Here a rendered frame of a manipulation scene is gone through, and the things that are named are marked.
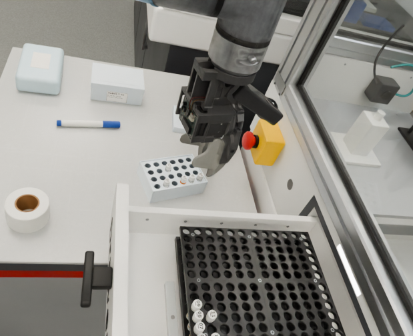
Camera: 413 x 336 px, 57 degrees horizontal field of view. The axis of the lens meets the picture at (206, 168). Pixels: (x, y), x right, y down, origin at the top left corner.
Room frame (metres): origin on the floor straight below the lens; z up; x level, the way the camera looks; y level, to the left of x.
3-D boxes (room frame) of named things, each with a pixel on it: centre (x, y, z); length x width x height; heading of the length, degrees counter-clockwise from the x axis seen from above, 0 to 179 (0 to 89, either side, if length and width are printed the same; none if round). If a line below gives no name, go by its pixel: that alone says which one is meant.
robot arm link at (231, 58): (0.48, 0.02, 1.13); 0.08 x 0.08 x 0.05
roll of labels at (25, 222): (0.35, 0.26, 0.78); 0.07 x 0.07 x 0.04
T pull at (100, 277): (0.22, 0.07, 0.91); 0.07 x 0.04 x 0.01; 24
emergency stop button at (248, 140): (0.64, -0.07, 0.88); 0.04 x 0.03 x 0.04; 24
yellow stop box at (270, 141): (0.65, -0.10, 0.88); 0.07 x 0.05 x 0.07; 24
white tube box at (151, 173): (0.55, 0.06, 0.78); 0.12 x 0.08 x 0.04; 131
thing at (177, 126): (0.77, 0.07, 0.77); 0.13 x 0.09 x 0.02; 109
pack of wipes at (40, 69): (0.72, 0.46, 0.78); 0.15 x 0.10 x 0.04; 26
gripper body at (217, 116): (0.48, 0.02, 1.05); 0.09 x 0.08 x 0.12; 128
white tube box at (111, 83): (0.77, 0.29, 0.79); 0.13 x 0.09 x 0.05; 115
